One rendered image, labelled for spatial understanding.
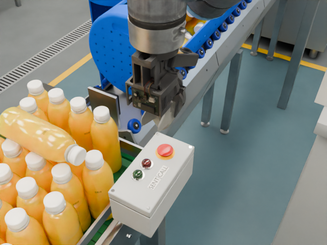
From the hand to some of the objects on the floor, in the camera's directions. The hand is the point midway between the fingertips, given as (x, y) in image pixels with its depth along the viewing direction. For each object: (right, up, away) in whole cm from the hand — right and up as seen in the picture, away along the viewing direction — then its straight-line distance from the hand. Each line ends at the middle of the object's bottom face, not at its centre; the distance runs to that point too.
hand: (163, 122), depth 75 cm
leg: (+28, -1, +171) cm, 174 cm away
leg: (+40, -6, +166) cm, 171 cm away
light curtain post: (+85, +12, +185) cm, 204 cm away
